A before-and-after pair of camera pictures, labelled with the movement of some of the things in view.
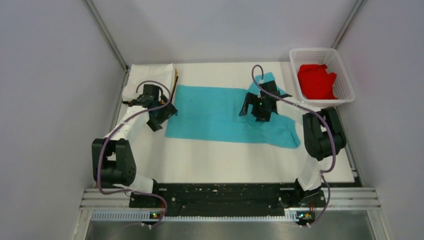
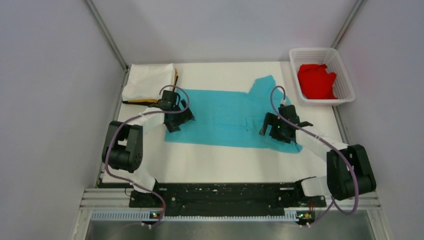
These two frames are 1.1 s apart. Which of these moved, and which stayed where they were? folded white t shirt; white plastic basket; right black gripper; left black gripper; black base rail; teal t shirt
Moved: left black gripper; right black gripper
Stayed: black base rail; white plastic basket; teal t shirt; folded white t shirt
